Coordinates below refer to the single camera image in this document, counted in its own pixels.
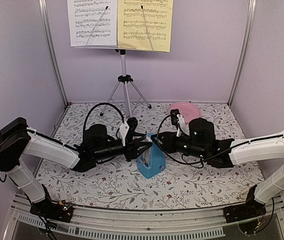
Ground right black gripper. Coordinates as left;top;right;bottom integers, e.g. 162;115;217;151
152;131;208;160

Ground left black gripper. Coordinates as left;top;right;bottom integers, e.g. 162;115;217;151
93;133;152;163

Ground blue metronome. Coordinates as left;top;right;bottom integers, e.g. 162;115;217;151
137;133;166;179

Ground white perforated music stand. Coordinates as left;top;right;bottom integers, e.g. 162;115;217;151
74;0;169;118

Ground yellow sheet music page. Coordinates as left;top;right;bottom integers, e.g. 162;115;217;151
117;0;173;53

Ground white sheet music page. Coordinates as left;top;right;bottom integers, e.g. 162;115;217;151
67;0;118;48

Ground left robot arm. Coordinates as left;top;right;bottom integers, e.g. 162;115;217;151
0;117;152;217

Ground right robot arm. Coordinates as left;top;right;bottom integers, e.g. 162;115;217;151
151;118;284;218

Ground pink plate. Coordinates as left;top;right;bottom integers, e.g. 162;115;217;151
168;102;201;124

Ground floral tablecloth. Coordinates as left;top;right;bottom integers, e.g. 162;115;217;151
36;103;264;210

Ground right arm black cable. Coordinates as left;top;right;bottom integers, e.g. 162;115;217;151
156;114;284;169

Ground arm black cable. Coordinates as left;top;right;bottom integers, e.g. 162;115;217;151
83;102;127;141
156;114;284;169

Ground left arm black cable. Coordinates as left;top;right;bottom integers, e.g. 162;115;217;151
83;102;127;141

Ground front aluminium rail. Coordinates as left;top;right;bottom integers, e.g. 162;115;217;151
3;194;284;240

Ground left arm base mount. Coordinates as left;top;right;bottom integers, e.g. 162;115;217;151
30;199;74;223

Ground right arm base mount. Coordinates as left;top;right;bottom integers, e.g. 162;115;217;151
223;200;266;235

